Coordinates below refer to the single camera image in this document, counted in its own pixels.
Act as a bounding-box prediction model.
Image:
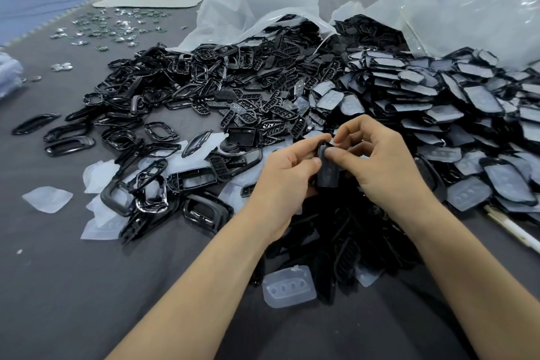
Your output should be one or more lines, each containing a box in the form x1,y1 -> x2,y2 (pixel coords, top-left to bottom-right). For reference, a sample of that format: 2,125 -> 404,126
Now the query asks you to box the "person's right hand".
325,114 -> 440,222

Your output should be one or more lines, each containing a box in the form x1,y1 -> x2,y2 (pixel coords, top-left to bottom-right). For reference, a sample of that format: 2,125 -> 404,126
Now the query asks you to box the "person's left hand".
242,133 -> 333,243

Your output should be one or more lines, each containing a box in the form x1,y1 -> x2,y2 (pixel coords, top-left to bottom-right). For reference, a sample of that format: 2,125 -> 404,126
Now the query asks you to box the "black key fob shell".
316,141 -> 343,190

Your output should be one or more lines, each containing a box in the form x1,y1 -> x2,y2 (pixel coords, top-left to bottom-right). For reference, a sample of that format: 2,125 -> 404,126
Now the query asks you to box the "person's right forearm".
390,197 -> 540,360

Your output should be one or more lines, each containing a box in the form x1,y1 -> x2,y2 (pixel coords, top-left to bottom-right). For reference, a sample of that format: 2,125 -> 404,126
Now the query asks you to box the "person's left forearm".
105,214 -> 275,360

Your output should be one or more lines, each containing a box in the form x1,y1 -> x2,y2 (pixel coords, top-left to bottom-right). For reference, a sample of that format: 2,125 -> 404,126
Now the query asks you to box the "pile of black slotted inserts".
192,14 -> 351,149

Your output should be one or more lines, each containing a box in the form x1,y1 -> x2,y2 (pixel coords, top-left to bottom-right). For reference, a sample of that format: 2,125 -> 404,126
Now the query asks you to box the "heap of dark fob parts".
249,184 -> 427,305

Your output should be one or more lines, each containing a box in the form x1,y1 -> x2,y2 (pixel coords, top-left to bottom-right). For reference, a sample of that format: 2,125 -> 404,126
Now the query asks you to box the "pile of padded fob halves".
310,15 -> 540,224

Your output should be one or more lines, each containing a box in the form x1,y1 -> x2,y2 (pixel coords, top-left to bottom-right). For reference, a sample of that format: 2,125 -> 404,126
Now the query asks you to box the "clear silicone button pad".
262,265 -> 317,309
22,186 -> 73,214

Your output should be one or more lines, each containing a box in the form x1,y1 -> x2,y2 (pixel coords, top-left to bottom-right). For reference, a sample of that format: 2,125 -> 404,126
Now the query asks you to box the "small clear plastic bag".
168,0 -> 337,53

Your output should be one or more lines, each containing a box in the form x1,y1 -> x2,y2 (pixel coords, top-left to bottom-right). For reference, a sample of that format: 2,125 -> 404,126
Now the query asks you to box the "pile of black fob frames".
11,44 -> 264,244

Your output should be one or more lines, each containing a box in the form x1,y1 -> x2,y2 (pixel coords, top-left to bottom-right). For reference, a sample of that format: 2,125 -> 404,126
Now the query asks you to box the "large clear plastic bag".
330,0 -> 540,71

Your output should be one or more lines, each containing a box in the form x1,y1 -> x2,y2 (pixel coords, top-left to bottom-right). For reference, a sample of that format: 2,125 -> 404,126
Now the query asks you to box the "white stick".
483,204 -> 540,256

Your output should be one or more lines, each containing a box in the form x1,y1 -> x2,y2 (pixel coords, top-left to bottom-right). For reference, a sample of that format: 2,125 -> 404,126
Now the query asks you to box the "scatter of small metal emblems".
20,7 -> 190,83

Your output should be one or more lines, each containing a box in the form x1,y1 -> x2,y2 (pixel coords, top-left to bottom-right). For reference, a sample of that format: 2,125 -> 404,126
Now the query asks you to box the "grey table cloth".
0,0 -> 540,360

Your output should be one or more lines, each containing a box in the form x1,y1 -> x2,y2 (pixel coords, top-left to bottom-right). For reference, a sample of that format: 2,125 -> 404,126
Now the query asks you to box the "bundle of clear plastic packets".
0,51 -> 24,100

